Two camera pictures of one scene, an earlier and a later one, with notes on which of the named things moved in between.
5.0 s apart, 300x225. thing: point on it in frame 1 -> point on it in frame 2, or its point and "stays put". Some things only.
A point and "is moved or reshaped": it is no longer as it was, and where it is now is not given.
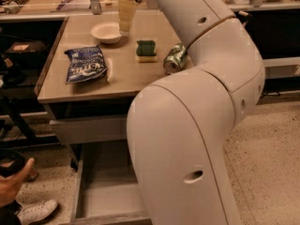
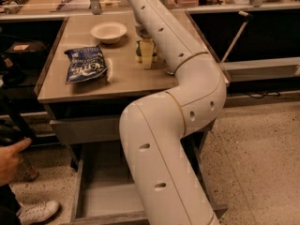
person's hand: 10,186 -> 9,160
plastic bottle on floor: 32,175 stays put
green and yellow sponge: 145,52 is moved or reshaped
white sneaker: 33,212 stays put
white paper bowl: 108,32 stays put
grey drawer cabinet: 90,78 stays put
